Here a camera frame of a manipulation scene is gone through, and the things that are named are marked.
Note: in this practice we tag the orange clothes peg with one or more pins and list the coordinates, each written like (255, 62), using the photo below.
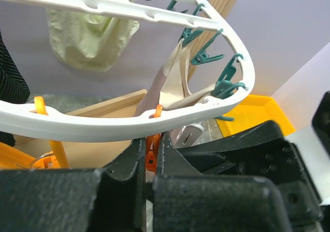
(152, 146)

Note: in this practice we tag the wooden drying rack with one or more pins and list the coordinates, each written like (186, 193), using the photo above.
(170, 91)

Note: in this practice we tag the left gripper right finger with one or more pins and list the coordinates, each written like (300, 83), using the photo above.
(171, 162)

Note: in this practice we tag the white beige underwear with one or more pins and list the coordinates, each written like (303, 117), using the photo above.
(175, 93)

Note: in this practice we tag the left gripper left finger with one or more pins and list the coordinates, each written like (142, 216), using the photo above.
(121, 198)

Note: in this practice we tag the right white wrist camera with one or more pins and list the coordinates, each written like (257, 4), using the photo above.
(186, 135)

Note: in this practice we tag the pale green underwear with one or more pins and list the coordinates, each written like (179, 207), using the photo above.
(88, 41)

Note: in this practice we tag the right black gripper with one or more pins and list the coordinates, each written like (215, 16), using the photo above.
(263, 151)

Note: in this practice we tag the white clip hanger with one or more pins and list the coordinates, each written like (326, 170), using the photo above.
(21, 119)

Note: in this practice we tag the teal clothes peg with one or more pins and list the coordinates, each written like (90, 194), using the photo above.
(224, 88)

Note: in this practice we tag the black underwear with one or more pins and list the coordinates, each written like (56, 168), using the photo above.
(14, 88)

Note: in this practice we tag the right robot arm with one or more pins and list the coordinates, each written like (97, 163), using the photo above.
(313, 145)

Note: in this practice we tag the yellow plastic tray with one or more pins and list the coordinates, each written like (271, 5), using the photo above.
(252, 111)

